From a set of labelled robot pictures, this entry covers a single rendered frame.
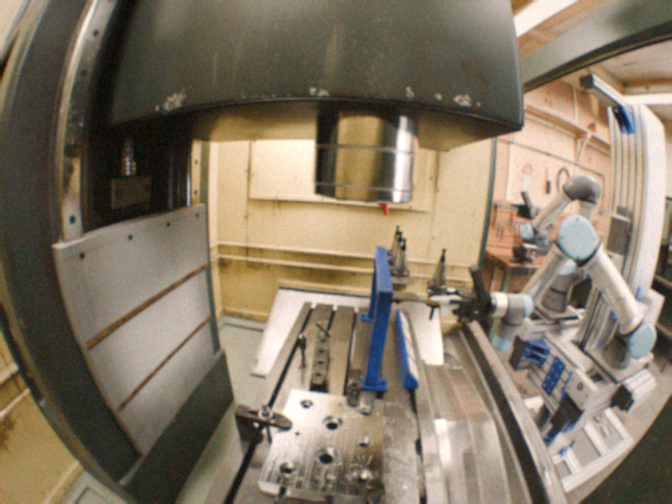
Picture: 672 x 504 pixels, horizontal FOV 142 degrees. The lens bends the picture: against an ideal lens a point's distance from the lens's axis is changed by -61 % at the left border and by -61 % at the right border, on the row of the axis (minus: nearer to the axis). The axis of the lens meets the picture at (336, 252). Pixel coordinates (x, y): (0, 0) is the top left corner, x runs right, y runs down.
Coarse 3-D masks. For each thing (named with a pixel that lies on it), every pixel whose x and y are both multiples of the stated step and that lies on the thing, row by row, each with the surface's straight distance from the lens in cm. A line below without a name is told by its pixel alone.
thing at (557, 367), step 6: (558, 360) 135; (552, 366) 139; (558, 366) 136; (564, 366) 133; (552, 372) 139; (558, 372) 136; (546, 378) 142; (552, 378) 139; (558, 378) 136; (546, 384) 142; (552, 384) 138; (546, 390) 142; (552, 390) 139
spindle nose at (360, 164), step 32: (320, 128) 41; (352, 128) 38; (384, 128) 38; (416, 128) 43; (320, 160) 40; (352, 160) 37; (384, 160) 38; (416, 160) 43; (320, 192) 41; (352, 192) 38; (384, 192) 38
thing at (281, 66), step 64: (192, 0) 52; (256, 0) 44; (320, 0) 41; (384, 0) 40; (448, 0) 43; (128, 64) 55; (192, 64) 44; (256, 64) 38; (320, 64) 36; (384, 64) 35; (448, 64) 37; (512, 64) 41; (128, 128) 54; (192, 128) 58; (256, 128) 59; (448, 128) 44; (512, 128) 38
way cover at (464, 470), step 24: (432, 384) 121; (456, 384) 130; (432, 408) 108; (456, 408) 113; (456, 432) 104; (480, 432) 109; (456, 456) 99; (480, 456) 104; (456, 480) 95; (480, 480) 98; (504, 480) 103
